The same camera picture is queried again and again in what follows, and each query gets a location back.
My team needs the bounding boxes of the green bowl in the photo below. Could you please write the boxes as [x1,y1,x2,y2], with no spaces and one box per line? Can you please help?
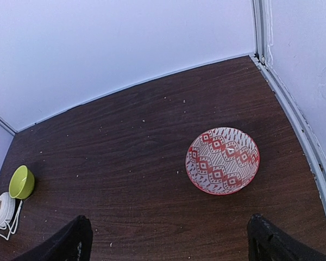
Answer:
[9,165,35,200]

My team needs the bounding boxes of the right aluminium frame post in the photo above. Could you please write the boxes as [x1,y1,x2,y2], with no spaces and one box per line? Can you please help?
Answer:
[253,1,326,182]

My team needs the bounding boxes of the left aluminium frame post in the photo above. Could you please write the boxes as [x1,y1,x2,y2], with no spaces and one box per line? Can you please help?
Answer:
[0,117,17,136]

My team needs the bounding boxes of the white lace sneaker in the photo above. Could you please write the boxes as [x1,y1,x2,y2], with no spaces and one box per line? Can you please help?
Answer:
[0,192,23,241]

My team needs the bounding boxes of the aluminium frame post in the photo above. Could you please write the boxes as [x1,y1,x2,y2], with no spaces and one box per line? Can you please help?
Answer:
[0,117,17,136]
[253,1,326,182]

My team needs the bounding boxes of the red white patterned bowl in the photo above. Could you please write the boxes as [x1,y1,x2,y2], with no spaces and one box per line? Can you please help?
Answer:
[185,127,260,196]

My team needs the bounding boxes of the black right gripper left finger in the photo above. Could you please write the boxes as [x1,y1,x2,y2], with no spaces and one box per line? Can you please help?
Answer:
[14,215,93,260]

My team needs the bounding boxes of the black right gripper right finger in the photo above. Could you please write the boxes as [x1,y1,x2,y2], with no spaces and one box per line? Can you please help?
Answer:
[247,214,326,261]

